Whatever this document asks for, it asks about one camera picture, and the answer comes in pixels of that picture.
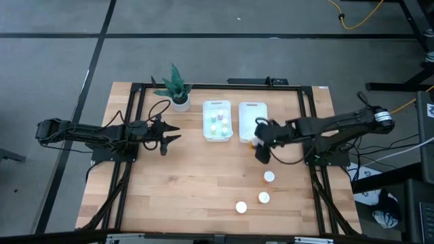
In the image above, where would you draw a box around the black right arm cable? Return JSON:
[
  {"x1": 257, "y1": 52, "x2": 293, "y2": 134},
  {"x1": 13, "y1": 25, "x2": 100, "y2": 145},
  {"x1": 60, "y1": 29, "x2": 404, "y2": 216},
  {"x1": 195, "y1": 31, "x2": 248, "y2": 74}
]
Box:
[{"x1": 269, "y1": 148, "x2": 309, "y2": 166}]

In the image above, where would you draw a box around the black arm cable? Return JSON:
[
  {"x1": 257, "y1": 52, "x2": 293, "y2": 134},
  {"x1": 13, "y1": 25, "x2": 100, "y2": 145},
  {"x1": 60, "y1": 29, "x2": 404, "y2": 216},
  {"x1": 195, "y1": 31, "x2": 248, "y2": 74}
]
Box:
[
  {"x1": 269, "y1": 148, "x2": 309, "y2": 166},
  {"x1": 117, "y1": 99, "x2": 172, "y2": 152}
]

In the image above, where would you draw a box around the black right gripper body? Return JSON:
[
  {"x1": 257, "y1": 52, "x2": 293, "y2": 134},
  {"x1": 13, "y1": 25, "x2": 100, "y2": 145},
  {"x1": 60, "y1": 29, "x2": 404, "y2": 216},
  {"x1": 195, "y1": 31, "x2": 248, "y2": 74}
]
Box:
[{"x1": 264, "y1": 123, "x2": 289, "y2": 161}]

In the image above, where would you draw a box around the black desk frame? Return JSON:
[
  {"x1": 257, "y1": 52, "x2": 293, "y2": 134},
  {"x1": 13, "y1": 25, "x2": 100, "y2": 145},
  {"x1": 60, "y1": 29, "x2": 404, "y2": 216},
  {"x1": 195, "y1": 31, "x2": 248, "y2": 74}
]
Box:
[{"x1": 364, "y1": 0, "x2": 434, "y2": 92}]

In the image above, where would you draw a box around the black aluminium table frame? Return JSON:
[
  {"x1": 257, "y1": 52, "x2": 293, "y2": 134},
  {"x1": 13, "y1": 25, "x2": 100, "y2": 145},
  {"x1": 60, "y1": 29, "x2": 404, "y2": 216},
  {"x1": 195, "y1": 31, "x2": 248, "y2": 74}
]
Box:
[{"x1": 76, "y1": 81, "x2": 362, "y2": 238}]

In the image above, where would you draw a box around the white plastic bin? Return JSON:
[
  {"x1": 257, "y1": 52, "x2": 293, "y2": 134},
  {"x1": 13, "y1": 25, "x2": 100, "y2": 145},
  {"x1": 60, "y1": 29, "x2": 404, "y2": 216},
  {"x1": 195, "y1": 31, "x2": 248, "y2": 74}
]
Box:
[
  {"x1": 202, "y1": 100, "x2": 234, "y2": 143},
  {"x1": 238, "y1": 101, "x2": 269, "y2": 144}
]

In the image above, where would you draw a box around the black overhead rig beam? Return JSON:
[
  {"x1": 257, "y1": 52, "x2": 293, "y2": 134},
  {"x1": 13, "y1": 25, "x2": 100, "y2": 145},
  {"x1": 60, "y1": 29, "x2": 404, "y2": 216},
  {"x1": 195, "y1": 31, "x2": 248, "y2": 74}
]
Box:
[{"x1": 0, "y1": 230, "x2": 434, "y2": 244}]

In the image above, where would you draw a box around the black keyboard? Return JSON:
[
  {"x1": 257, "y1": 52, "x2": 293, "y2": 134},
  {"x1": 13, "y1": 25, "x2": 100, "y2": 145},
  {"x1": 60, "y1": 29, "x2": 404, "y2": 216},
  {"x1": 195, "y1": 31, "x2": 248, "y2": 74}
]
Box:
[{"x1": 419, "y1": 201, "x2": 434, "y2": 243}]

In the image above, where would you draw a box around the green snake plant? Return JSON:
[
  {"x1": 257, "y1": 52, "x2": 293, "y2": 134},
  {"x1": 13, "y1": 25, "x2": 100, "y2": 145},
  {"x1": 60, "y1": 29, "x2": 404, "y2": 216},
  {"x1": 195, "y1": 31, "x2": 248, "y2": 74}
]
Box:
[{"x1": 152, "y1": 62, "x2": 194, "y2": 104}]

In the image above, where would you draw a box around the white plant pot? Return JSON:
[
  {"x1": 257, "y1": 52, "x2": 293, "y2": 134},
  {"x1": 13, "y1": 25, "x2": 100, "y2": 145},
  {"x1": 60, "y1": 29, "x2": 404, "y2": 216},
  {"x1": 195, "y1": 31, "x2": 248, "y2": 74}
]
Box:
[{"x1": 171, "y1": 94, "x2": 192, "y2": 113}]

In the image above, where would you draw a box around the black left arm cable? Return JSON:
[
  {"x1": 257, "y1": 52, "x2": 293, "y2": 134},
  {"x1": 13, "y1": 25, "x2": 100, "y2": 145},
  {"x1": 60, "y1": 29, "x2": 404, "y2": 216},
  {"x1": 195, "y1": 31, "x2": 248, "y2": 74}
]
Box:
[{"x1": 117, "y1": 99, "x2": 172, "y2": 152}]

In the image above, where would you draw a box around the black computer tower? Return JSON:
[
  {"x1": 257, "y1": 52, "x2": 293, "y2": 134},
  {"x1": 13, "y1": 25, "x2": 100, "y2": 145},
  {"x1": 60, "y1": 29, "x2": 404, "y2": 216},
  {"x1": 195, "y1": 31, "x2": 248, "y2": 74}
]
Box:
[{"x1": 416, "y1": 90, "x2": 434, "y2": 186}]

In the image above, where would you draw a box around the white cable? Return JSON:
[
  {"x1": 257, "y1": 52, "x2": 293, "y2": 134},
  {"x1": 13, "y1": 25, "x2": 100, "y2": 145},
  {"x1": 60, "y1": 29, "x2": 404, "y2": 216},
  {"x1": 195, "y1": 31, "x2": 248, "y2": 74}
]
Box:
[{"x1": 352, "y1": 137, "x2": 434, "y2": 170}]

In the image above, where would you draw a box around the yellow cable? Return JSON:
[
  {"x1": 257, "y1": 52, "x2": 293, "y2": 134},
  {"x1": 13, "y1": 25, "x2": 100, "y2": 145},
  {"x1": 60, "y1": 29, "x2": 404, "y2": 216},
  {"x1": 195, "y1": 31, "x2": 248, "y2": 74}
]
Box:
[
  {"x1": 389, "y1": 86, "x2": 434, "y2": 115},
  {"x1": 327, "y1": 0, "x2": 386, "y2": 31}
]

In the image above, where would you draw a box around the black power strip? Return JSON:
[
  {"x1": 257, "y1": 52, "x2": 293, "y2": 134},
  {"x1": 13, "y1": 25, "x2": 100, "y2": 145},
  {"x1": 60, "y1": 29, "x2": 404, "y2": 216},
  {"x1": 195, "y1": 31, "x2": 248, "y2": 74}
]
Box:
[{"x1": 226, "y1": 77, "x2": 290, "y2": 86}]

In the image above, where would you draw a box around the white and blue bag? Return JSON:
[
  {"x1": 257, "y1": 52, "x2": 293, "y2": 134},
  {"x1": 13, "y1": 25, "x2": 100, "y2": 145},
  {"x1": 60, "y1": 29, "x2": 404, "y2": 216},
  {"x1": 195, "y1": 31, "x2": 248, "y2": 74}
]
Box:
[{"x1": 371, "y1": 188, "x2": 400, "y2": 230}]

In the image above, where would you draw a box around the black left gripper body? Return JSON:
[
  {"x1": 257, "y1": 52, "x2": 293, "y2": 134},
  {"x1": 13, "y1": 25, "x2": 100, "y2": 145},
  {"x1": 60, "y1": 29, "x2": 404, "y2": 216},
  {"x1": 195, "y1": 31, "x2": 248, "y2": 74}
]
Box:
[{"x1": 148, "y1": 120, "x2": 170, "y2": 157}]

